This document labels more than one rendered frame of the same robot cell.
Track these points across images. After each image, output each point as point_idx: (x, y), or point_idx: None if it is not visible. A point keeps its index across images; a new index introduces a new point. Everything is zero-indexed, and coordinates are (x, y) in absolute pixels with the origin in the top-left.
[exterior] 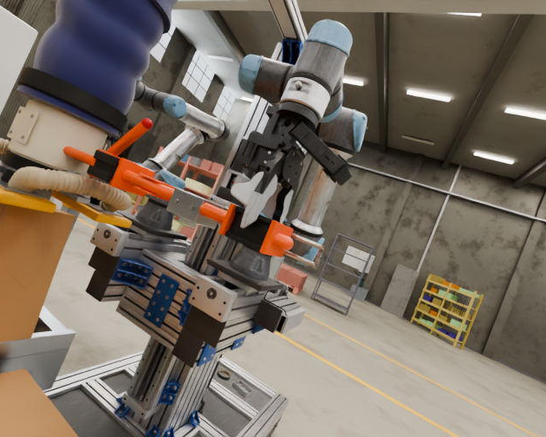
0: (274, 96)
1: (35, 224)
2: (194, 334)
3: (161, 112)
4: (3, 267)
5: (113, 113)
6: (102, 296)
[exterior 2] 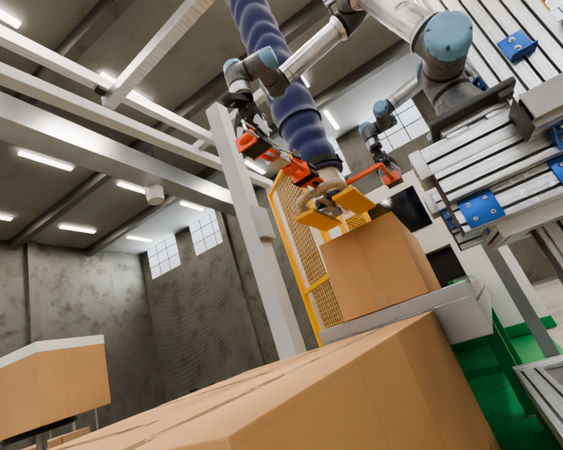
0: (271, 88)
1: (373, 229)
2: (448, 207)
3: (383, 119)
4: (377, 257)
5: (313, 159)
6: (458, 245)
